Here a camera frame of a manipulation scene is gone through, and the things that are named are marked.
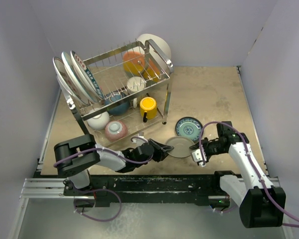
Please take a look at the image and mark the grey green small plate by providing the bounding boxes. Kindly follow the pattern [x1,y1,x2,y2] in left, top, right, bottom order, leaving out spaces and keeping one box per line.
[165,136,194,158]

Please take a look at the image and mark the blue white porcelain saucer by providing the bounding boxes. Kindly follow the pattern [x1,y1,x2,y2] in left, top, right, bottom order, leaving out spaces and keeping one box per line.
[175,117,203,141]

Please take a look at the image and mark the black white patterned bowl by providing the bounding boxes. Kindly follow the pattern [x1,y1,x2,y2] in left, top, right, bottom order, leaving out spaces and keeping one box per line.
[105,120,128,142]

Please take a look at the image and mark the yellow translucent mug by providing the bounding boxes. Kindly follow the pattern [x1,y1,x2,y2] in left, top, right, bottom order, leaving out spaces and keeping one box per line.
[139,97,157,122]

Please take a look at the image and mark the dark blue ceramic bowl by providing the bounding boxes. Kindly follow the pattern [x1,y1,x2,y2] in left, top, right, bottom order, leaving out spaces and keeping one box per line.
[105,91,130,116]

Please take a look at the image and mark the plain white bowl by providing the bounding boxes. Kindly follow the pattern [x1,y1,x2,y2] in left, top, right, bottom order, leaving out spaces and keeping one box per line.
[87,112,110,130]

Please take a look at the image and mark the white plate with red characters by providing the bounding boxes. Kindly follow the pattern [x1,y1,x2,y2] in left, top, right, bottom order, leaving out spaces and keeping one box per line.
[52,56,91,106]

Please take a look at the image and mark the white watermelon pattern plate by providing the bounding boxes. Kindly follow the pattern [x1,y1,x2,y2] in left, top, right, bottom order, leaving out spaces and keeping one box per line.
[61,51,98,105]

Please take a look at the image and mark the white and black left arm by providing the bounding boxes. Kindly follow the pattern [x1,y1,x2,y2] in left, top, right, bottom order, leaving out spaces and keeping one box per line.
[53,134,174,195]

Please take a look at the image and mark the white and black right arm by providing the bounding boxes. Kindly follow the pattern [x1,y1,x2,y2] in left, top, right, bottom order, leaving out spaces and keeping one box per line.
[190,121,286,228]

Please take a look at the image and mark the stainless steel dish rack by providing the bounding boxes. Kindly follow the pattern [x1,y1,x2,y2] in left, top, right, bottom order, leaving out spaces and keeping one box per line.
[51,39,174,147]

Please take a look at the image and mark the cream mug in rack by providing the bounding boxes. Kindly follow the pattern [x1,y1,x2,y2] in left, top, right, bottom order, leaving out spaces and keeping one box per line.
[126,76,146,94]

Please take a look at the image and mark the yellow plastic dish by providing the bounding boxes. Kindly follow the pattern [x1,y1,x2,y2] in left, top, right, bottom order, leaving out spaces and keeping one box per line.
[143,59,161,83]

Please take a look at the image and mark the large cream bowl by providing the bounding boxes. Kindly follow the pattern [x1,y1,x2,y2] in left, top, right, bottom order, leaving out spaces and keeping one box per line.
[137,33,171,67]

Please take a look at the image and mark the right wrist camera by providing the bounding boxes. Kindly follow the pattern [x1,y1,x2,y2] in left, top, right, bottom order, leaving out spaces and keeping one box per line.
[191,149,206,167]

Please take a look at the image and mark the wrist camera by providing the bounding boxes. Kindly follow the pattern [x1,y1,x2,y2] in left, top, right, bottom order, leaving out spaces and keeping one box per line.
[131,133,148,147]
[191,149,206,167]

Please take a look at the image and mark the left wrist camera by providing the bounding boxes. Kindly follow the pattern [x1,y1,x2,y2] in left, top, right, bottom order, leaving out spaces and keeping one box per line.
[131,133,148,147]

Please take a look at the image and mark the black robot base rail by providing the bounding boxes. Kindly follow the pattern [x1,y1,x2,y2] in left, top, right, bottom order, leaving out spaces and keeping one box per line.
[63,171,234,208]

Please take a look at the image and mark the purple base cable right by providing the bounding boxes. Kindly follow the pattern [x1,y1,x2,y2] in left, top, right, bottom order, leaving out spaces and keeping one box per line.
[212,203,239,215]

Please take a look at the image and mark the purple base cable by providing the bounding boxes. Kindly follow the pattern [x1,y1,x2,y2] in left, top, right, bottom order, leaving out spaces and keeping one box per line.
[73,188,122,222]
[212,203,239,215]

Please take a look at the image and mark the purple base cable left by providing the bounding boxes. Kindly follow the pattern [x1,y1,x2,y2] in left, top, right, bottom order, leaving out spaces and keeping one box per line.
[73,188,122,222]

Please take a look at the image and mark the aluminium frame rail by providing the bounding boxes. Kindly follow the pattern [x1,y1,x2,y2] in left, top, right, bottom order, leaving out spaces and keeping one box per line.
[19,177,284,200]

